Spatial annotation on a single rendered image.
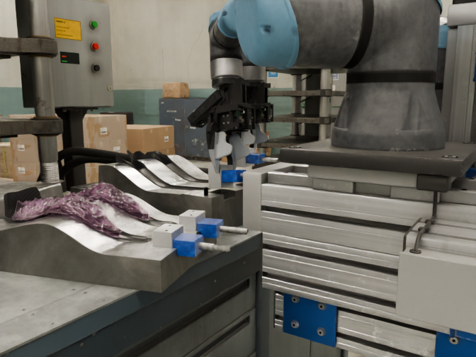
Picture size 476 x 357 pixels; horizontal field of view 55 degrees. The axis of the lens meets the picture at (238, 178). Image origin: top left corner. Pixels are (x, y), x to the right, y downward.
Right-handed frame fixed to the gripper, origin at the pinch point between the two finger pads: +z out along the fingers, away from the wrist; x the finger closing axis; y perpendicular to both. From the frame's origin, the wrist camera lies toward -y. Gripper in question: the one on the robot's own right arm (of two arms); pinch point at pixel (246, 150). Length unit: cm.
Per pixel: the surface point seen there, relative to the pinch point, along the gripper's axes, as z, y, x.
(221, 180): 3.1, 13.9, -31.5
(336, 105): -4, -219, 603
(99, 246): 9, 14, -66
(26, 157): 49, -404, 169
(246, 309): 37.2, 15.3, -23.1
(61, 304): 15, 16, -75
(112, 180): 5.5, -17.2, -36.3
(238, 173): 1.3, 17.7, -30.2
